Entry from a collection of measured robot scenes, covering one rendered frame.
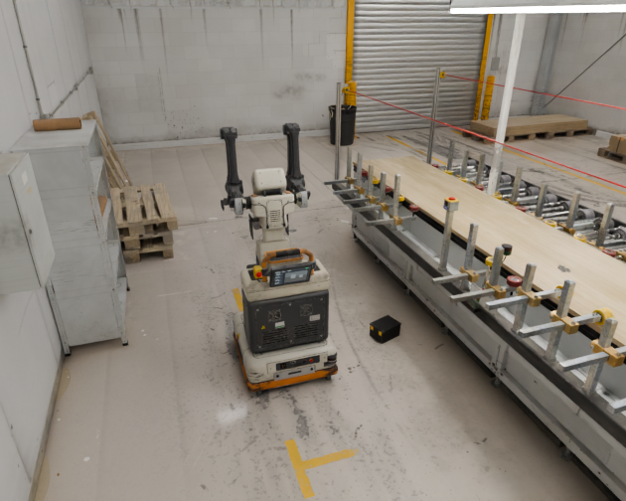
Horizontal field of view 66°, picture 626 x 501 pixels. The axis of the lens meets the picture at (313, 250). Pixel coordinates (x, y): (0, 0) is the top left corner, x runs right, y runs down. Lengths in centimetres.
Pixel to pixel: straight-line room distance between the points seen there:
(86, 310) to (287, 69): 724
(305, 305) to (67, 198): 170
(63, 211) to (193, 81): 653
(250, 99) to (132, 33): 235
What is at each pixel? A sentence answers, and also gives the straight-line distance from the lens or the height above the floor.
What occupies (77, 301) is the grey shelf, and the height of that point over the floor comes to 45.
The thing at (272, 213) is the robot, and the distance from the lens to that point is 315.
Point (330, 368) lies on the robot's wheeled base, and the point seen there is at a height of 12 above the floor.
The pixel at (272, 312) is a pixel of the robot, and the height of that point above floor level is 59.
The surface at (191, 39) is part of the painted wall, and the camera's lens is 971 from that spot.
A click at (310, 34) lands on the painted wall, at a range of 1017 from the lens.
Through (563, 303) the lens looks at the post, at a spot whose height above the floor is 105.
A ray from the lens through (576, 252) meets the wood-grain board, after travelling 355.
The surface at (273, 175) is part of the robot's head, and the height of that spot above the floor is 135.
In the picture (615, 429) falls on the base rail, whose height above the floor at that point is 67.
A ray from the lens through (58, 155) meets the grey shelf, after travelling 344.
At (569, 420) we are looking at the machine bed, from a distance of 321.
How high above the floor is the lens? 228
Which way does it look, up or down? 26 degrees down
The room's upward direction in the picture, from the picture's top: straight up
